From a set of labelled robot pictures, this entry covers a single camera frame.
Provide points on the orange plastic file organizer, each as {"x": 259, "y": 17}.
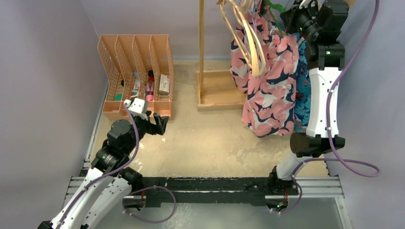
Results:
{"x": 121, "y": 55}

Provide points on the blue shark print shorts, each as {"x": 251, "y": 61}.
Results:
{"x": 303, "y": 89}

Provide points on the white tube in organizer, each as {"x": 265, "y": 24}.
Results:
{"x": 136, "y": 86}

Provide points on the small white box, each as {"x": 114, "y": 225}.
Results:
{"x": 165, "y": 84}

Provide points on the pink shark print shorts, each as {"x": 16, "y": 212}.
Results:
{"x": 270, "y": 98}

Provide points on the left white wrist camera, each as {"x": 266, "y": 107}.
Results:
{"x": 137, "y": 107}

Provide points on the pink bottle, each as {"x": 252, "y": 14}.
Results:
{"x": 150, "y": 86}

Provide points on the wooden hanger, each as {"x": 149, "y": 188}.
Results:
{"x": 253, "y": 54}

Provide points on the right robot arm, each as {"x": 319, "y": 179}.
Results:
{"x": 320, "y": 27}

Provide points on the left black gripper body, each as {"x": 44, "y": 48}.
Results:
{"x": 152, "y": 128}

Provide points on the wooden clothes rack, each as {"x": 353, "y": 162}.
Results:
{"x": 216, "y": 89}

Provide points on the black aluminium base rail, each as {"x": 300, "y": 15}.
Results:
{"x": 256, "y": 191}

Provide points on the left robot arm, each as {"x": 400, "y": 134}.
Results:
{"x": 106, "y": 182}

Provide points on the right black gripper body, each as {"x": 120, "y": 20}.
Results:
{"x": 296, "y": 23}

